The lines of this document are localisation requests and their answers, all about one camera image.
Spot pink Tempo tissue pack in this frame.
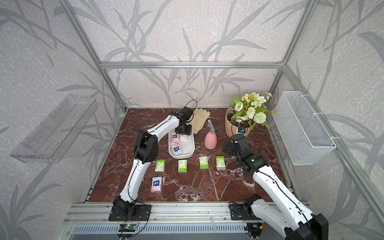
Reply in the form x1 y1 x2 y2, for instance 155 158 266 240
171 133 180 144

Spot green tissue pack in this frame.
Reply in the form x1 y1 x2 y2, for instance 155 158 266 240
178 160 188 173
216 156 226 170
199 156 209 170
155 160 166 173

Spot terracotta flower pot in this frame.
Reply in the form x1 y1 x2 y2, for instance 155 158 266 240
225 107 252 138

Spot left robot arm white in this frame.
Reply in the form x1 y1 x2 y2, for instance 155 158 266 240
113 107 194 219

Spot pink tissue pack hidden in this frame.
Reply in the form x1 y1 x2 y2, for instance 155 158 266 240
172 143 183 156

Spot right controller board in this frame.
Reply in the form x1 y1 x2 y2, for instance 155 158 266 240
244 223 265 234

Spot white wire basket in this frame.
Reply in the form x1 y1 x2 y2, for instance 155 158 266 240
274 91 337 166

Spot left controller board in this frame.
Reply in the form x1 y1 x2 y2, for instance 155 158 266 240
119 223 138 233

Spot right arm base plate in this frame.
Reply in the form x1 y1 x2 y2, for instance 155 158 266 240
228 202 259 221

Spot aluminium front rail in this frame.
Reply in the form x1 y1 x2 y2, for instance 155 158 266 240
64 202 233 224

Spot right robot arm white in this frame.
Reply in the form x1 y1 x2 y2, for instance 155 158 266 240
229 133 329 240

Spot controller board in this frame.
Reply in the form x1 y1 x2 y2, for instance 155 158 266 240
244 223 265 234
119 223 138 233

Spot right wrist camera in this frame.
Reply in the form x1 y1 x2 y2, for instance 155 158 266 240
237 126 247 135

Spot clear acrylic wall shelf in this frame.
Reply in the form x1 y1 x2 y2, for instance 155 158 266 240
10 94 98 164

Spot artificial green white flowers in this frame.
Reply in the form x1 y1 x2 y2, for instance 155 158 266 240
229 92 274 129

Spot pink spray bottle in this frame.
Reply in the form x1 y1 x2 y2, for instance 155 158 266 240
205 120 217 150

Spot pink blue Tempo pack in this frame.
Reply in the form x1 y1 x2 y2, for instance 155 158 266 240
151 177 163 193

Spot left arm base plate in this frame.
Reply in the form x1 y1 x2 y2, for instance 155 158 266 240
108 202 152 222

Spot beige work glove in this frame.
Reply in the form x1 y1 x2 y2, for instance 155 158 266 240
189 109 211 135

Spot white plastic storage box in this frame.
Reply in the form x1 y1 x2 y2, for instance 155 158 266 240
168 131 195 160

